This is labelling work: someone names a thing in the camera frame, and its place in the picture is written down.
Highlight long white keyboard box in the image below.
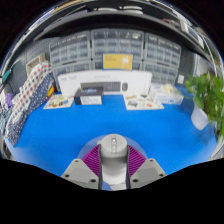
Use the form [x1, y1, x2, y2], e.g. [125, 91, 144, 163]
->
[57, 69, 153, 98]

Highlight white wooden crate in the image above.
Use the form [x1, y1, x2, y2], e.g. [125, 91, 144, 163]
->
[25, 53, 47, 76]

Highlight dark shelf unit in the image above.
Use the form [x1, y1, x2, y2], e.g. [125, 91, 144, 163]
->
[19, 0, 214, 51]

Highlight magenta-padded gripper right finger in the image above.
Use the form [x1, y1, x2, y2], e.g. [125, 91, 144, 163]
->
[125, 143, 168, 190]

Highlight polka dot patterned cloth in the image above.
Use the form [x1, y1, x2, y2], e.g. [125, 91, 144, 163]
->
[4, 61, 56, 147]

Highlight white computer mouse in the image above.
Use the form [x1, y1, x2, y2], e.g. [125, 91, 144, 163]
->
[99, 133, 129, 186]

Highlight yellow box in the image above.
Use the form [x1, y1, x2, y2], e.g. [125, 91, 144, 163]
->
[102, 53, 134, 71]

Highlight blue white tissue box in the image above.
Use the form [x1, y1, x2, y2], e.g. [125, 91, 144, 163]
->
[151, 83, 185, 106]

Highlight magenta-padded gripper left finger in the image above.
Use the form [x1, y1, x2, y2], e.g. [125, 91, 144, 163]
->
[60, 143, 102, 190]

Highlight small black box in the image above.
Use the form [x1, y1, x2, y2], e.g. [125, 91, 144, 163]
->
[73, 86, 104, 106]

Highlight printed sticker sheet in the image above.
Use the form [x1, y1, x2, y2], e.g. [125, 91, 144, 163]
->
[42, 94, 75, 110]
[123, 94, 165, 111]

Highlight green plant in white pot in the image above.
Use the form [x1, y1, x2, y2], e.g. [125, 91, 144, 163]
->
[184, 73, 224, 138]

